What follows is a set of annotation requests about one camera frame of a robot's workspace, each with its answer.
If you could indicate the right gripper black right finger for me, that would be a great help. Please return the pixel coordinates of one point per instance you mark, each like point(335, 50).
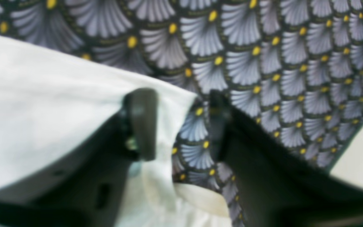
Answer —
point(277, 189)

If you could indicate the white printed T-shirt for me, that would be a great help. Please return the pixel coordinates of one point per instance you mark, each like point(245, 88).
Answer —
point(50, 102)

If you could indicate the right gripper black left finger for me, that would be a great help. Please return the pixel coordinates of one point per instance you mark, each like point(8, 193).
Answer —
point(85, 187)

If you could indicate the fan-patterned grey tablecloth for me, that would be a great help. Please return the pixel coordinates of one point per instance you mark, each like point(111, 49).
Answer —
point(294, 66)

